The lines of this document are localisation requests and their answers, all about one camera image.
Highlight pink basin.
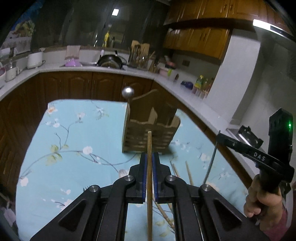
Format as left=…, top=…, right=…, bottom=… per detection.
left=65, top=58, right=82, bottom=67

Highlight light blue floral tablecloth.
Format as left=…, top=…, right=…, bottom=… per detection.
left=15, top=98, right=252, bottom=241

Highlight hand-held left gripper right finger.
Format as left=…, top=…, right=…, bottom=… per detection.
left=152, top=152, right=270, bottom=241

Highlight dark floral cloth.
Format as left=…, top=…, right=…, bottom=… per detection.
left=0, top=183, right=20, bottom=234

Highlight black wok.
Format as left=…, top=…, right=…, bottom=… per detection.
left=97, top=54, right=127, bottom=69

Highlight wooden cabinets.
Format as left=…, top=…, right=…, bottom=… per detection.
left=0, top=71, right=253, bottom=193
left=163, top=0, right=289, bottom=59

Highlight yellow capped oil bottle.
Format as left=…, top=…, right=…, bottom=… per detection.
left=194, top=75, right=205, bottom=93

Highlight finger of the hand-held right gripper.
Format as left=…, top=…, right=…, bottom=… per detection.
left=238, top=125, right=263, bottom=147
left=217, top=132, right=255, bottom=161

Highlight fruit wall poster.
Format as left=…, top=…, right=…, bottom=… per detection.
left=0, top=14, right=37, bottom=50

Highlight wooden upper cabinets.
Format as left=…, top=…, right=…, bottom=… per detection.
left=163, top=0, right=289, bottom=59

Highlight dish rack with utensils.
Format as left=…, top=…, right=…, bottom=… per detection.
left=128, top=53, right=153, bottom=70

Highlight dark kitchen window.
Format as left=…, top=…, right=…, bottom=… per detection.
left=30, top=0, right=171, bottom=50

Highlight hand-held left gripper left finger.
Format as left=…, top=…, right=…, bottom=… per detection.
left=30, top=152, right=148, bottom=241

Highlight wooden lower cabinets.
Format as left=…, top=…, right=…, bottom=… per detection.
left=0, top=71, right=253, bottom=193

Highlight wooden utensil holder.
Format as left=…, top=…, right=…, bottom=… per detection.
left=121, top=89, right=181, bottom=155

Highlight person's right forearm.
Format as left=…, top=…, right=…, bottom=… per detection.
left=279, top=205, right=290, bottom=233

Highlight metal spoon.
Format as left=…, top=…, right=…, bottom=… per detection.
left=121, top=86, right=135, bottom=116

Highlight person's right hand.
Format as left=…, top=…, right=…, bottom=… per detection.
left=243, top=176, right=284, bottom=232

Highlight white pot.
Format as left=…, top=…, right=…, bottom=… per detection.
left=27, top=51, right=44, bottom=69

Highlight range hood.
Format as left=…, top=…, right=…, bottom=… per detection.
left=253, top=19, right=294, bottom=39

